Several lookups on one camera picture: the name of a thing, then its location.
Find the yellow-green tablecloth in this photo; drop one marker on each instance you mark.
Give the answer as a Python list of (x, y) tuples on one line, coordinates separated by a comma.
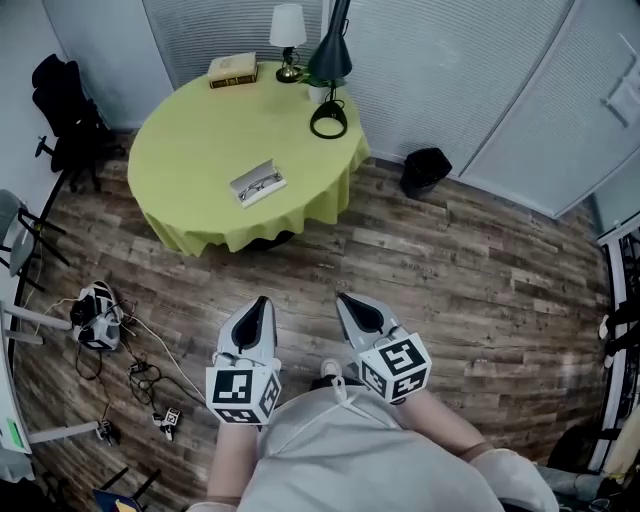
[(225, 135)]

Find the white desk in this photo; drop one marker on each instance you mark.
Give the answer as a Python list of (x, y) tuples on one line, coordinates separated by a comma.
[(12, 410)]

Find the black-framed eyeglasses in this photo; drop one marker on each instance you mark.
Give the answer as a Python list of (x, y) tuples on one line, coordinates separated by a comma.
[(260, 186)]

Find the person's white shoe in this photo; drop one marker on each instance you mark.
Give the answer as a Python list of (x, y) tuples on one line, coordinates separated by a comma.
[(330, 367)]

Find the black waste bin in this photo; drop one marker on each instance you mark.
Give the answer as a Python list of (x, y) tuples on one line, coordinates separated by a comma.
[(425, 170)]

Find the grey chair with black legs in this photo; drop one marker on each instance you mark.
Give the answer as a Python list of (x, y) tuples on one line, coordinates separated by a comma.
[(20, 245)]

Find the black office chair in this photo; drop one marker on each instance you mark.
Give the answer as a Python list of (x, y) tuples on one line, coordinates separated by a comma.
[(65, 115)]

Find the black shelf rack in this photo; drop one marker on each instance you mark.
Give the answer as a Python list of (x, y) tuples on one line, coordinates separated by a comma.
[(622, 325)]

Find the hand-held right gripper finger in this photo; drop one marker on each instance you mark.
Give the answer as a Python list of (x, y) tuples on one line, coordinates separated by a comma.
[(352, 330), (382, 317)]

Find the black cone desk lamp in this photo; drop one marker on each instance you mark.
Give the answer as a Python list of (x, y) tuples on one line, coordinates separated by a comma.
[(330, 57)]

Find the small black device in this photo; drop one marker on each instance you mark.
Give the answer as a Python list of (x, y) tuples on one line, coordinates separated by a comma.
[(107, 431)]

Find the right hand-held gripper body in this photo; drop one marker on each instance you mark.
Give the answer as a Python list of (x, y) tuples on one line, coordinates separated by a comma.
[(400, 362)]

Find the white glasses case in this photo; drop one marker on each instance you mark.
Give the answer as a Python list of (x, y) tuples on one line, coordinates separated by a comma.
[(272, 186)]

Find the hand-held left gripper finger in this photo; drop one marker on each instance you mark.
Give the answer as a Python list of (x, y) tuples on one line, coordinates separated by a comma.
[(269, 340), (230, 340)]

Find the small potted green plant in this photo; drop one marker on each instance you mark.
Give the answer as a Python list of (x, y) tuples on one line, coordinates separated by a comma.
[(316, 92)]

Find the small patterned cube device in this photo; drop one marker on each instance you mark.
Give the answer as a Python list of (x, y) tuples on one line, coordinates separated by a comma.
[(171, 416)]

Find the thick tan book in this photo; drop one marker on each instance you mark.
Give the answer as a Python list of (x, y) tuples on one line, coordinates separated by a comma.
[(232, 67)]

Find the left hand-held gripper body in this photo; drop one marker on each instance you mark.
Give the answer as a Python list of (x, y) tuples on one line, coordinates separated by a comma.
[(232, 387)]

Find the person's right forearm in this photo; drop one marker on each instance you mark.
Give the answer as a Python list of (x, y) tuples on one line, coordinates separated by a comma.
[(440, 425)]

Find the black folding stand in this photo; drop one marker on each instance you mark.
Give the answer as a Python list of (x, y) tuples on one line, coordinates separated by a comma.
[(142, 482)]

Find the person's left forearm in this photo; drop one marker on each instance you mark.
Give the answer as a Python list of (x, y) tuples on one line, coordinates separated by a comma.
[(232, 460)]

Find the white shade table lamp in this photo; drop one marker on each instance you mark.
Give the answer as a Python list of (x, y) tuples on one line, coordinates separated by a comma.
[(288, 25)]

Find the blue and yellow object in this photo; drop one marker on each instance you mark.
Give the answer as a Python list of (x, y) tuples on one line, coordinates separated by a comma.
[(117, 502)]

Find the person's white top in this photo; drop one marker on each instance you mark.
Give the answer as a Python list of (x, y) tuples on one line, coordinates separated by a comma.
[(360, 460)]

